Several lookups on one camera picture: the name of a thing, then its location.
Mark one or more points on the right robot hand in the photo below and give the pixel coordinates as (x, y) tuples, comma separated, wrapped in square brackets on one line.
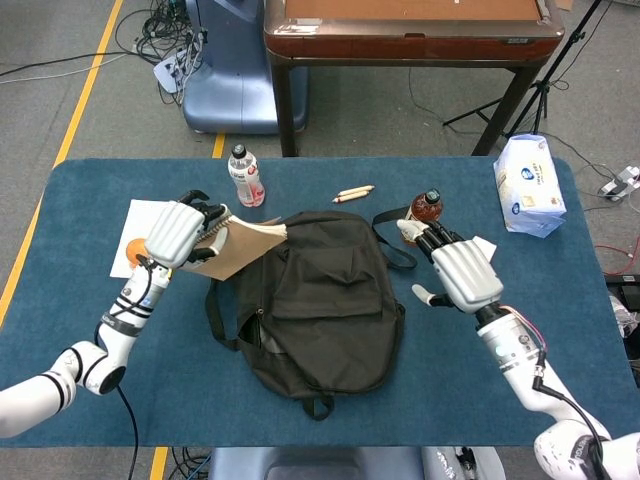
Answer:
[(467, 275)]

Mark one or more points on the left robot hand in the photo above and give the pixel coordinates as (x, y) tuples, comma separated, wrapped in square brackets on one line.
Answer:
[(172, 232)]

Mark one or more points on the brown spiral notebook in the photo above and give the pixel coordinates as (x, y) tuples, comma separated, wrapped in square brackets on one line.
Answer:
[(240, 250)]

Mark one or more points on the black fabric backpack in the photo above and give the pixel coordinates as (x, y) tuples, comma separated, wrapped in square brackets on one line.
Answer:
[(325, 310)]

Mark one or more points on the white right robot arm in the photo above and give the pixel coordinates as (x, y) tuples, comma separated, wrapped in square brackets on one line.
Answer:
[(525, 370)]

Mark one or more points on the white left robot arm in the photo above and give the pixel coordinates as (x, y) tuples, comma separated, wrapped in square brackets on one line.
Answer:
[(115, 330)]

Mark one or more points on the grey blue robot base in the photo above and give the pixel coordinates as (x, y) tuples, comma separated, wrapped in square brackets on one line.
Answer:
[(300, 465)]

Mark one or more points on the small white box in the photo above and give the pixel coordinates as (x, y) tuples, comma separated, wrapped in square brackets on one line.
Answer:
[(487, 246)]

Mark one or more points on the white yellow-edged notepad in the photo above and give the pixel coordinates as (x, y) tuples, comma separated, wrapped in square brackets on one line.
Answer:
[(137, 215)]

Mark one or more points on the orange round fruit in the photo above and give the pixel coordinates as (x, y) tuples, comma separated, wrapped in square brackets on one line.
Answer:
[(134, 250)]

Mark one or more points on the brown tea bottle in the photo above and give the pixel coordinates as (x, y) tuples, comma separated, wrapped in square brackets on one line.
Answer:
[(427, 207)]

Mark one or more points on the pink drink bottle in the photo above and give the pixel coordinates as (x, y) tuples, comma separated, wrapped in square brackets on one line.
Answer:
[(246, 180)]

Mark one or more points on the white tissue pack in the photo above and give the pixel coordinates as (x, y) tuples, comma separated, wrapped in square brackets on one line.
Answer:
[(530, 190)]

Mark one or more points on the small wooden stick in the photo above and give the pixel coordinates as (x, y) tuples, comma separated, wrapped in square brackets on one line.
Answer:
[(360, 189), (350, 196)]

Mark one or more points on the black floor device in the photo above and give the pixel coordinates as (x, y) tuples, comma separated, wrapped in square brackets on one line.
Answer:
[(622, 285)]

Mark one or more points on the blue machine stand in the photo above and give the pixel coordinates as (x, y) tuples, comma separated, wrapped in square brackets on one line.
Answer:
[(235, 90)]

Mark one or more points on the white multi-socket power strip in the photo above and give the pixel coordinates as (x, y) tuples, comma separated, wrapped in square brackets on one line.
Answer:
[(165, 72)]

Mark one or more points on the white floor power strip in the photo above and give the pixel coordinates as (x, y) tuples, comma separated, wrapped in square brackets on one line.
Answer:
[(622, 181)]

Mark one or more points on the brown mahjong table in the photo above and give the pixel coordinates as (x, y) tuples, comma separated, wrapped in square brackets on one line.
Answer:
[(410, 45)]

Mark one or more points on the black tripod stand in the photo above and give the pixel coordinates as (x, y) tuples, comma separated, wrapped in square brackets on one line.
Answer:
[(570, 42)]

